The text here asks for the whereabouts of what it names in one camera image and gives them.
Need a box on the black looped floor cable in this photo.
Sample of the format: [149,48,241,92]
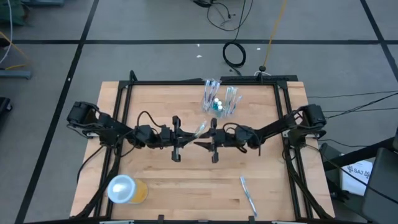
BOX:
[205,0,249,32]

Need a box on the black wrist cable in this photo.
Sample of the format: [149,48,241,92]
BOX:
[222,122,262,157]
[136,110,165,130]

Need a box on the black cable tray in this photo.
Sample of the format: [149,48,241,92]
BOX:
[219,74,299,83]

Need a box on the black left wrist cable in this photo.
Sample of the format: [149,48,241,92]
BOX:
[136,110,165,130]

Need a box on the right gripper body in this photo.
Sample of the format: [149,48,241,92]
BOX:
[210,117,253,164]

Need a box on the white cable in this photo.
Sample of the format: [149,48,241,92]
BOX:
[0,0,15,66]

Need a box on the yellow cup with white lid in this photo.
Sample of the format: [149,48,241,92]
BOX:
[106,174,149,205]

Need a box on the yellow hanging cable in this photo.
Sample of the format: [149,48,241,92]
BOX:
[262,0,289,72]

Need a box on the thin black cable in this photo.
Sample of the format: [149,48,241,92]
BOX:
[329,92,398,118]
[307,90,398,100]

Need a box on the black aluminium table frame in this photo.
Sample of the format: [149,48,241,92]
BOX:
[70,70,336,224]

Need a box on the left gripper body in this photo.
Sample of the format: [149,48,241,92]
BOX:
[159,114,188,163]

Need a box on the blue-grey base plate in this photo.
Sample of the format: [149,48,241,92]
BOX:
[0,68,34,80]
[21,0,65,7]

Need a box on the black hanging cable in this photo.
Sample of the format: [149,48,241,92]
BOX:
[233,0,254,43]

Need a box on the person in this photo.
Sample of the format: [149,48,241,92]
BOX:
[0,0,25,26]

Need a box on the green toothbrush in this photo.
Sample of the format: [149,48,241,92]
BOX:
[224,86,233,116]
[185,120,208,146]

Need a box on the white printed paper sheet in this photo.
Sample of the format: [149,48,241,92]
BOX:
[340,159,374,197]

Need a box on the black office chair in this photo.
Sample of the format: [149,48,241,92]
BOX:
[360,147,398,224]

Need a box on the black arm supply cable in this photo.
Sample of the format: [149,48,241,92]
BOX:
[76,144,105,185]

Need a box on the black equipment stand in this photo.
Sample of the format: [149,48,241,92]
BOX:
[318,136,398,203]

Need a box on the coiled black cable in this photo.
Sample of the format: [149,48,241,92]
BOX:
[221,40,247,76]

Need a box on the black caster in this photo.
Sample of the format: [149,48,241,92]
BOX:
[0,96,13,114]

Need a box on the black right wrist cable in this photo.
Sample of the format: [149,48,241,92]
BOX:
[222,122,262,157]

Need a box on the clear acrylic organizer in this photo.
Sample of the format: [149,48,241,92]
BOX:
[201,77,244,119]

